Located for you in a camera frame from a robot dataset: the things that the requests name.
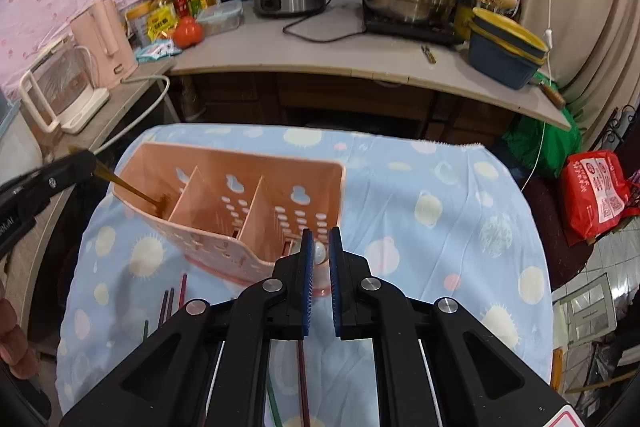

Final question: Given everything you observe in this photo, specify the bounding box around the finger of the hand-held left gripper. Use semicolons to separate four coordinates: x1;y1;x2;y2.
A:
0;150;98;214

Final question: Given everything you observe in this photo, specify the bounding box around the black metal scroll rack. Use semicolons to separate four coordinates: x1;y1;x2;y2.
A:
597;104;636;152

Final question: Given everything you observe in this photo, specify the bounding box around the yellow jar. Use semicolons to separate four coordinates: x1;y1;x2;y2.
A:
452;0;481;42

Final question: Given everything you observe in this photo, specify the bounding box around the red tomato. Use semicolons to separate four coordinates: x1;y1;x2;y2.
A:
172;16;206;50

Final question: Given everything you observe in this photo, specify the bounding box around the pink electric kettle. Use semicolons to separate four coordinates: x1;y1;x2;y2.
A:
69;0;139;88

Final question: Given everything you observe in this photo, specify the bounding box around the yellow seasoning packet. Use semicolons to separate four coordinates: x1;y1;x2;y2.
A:
147;2;180;38

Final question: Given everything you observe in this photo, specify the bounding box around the white power cable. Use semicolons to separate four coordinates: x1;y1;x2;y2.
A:
95;74;171;152

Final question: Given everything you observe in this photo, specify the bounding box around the white spoon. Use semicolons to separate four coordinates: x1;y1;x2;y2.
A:
287;241;331;267

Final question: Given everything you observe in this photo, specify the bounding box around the person's left hand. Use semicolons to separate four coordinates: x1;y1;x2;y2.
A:
0;282;39;380

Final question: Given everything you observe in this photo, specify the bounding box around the white yellow-lidded canister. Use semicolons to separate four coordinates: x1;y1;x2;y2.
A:
124;4;153;48

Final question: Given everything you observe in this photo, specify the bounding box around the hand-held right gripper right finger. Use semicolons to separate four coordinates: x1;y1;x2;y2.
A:
327;226;586;427

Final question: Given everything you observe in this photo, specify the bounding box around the clear food container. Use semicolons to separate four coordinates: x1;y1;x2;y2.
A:
196;0;244;36

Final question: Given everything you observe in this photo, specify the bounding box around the white switch cord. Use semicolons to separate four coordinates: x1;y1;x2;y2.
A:
520;0;556;192

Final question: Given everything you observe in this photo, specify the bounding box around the green bag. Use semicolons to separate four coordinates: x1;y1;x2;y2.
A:
502;79;583;178

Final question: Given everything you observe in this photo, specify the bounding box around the grey blue plastic tub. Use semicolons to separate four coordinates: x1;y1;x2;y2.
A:
0;89;23;130

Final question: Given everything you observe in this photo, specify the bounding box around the blue white packet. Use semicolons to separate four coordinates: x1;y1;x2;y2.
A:
134;41;183;60

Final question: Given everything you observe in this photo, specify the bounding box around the white storage box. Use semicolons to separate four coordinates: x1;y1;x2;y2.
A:
0;107;43;188

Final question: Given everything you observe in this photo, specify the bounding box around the red printed bag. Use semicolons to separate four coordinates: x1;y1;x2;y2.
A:
559;150;633;248

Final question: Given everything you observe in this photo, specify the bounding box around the beige curtain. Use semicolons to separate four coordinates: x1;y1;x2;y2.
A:
517;0;640;148

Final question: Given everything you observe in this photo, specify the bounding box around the grey wooden side table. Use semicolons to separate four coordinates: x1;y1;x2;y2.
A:
0;57;178;358

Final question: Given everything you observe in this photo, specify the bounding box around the black induction cooktop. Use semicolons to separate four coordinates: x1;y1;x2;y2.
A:
362;4;471;46

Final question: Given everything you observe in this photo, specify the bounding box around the black power cord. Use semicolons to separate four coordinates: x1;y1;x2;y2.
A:
282;0;368;42

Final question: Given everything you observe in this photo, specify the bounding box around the white glass blender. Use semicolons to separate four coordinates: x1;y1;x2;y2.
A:
19;33;111;136

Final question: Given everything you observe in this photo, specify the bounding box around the wooden kitchen counter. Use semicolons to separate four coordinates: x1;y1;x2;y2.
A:
170;0;573;142

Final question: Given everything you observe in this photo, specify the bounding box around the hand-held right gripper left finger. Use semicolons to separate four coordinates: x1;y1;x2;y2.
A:
60;229;315;427

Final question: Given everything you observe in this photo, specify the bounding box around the reddish brown chopstick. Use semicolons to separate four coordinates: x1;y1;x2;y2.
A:
297;340;311;427

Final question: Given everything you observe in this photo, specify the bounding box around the pink plastic utensil holder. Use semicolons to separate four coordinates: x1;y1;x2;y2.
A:
111;143;347;299

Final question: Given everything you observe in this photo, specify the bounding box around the wooden handled knife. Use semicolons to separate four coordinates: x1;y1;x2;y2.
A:
530;74;567;110

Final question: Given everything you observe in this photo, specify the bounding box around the dark maroon cushion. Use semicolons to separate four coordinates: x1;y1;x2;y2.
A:
520;177;591;288

